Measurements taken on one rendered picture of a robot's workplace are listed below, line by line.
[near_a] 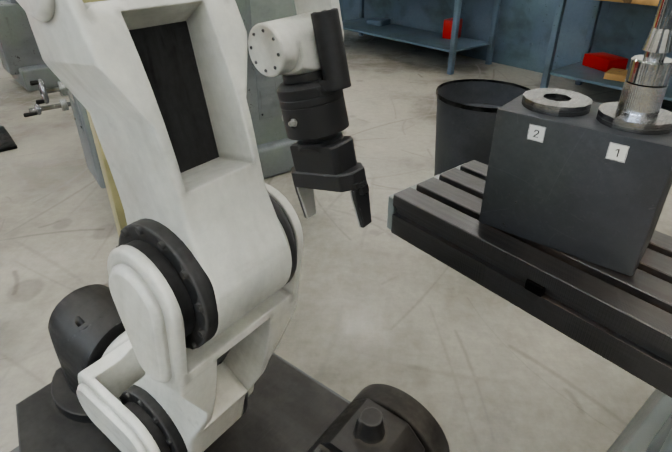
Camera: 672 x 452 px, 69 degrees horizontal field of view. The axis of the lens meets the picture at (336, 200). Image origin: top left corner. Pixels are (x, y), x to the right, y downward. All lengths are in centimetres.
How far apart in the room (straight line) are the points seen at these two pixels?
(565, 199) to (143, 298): 54
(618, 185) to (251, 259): 46
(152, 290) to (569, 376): 162
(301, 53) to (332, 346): 137
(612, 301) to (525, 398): 113
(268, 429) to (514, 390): 106
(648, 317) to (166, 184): 57
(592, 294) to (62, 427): 87
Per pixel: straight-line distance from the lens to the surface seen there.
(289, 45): 62
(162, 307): 49
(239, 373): 76
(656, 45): 71
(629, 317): 70
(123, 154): 50
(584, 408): 185
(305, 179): 71
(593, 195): 73
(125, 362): 88
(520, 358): 193
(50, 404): 110
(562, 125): 71
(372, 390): 97
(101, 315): 93
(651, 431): 161
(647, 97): 72
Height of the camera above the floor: 133
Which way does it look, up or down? 29 degrees down
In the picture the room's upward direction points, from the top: straight up
